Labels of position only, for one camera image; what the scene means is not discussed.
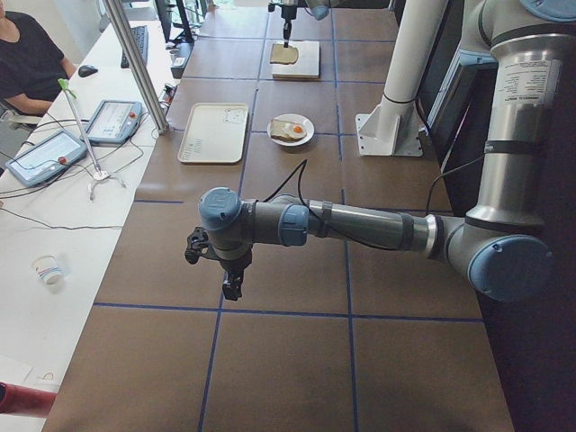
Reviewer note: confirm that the paper cup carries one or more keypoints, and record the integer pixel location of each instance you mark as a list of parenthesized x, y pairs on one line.
[(49, 271)]

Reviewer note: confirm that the white pedestal column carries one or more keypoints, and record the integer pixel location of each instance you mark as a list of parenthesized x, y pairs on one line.
[(392, 128)]

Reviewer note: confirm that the bread slice on plate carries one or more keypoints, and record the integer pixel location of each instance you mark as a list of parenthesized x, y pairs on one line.
[(277, 130)]

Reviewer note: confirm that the blue teach pendant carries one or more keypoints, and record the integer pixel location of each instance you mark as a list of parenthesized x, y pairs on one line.
[(114, 122), (47, 159)]

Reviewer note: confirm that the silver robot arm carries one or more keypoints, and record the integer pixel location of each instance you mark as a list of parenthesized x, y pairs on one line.
[(318, 9), (496, 244)]

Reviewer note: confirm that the brown bread slice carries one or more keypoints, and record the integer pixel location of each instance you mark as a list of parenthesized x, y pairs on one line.
[(282, 54)]

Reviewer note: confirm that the black keyboard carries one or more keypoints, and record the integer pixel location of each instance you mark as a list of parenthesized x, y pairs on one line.
[(140, 35)]

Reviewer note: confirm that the cream bear serving tray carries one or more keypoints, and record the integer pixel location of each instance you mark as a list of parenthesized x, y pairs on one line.
[(214, 134)]

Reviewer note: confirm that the near blue teach pendant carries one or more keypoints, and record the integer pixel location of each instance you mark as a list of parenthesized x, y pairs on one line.
[(47, 159)]

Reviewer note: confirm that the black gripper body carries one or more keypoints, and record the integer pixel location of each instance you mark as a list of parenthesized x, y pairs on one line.
[(286, 18), (237, 265)]

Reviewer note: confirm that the silver rod stand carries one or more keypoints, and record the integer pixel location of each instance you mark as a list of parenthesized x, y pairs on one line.
[(99, 176)]

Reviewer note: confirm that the far blue teach pendant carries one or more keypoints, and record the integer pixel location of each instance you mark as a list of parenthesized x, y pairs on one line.
[(114, 122)]

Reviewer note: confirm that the aluminium frame post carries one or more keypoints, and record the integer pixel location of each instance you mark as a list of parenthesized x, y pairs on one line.
[(138, 69)]

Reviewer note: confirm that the black computer mouse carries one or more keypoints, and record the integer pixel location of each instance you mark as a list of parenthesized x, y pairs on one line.
[(86, 70)]

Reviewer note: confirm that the person in black shirt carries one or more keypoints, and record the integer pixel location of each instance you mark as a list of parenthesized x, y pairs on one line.
[(31, 64)]

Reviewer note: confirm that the fried egg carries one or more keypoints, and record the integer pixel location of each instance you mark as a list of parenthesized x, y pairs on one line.
[(295, 131)]

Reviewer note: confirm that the light wooden cutting board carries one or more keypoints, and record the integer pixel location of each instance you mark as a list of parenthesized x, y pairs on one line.
[(306, 68)]

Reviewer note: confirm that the white round plate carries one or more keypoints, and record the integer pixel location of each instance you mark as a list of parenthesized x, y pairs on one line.
[(300, 119)]

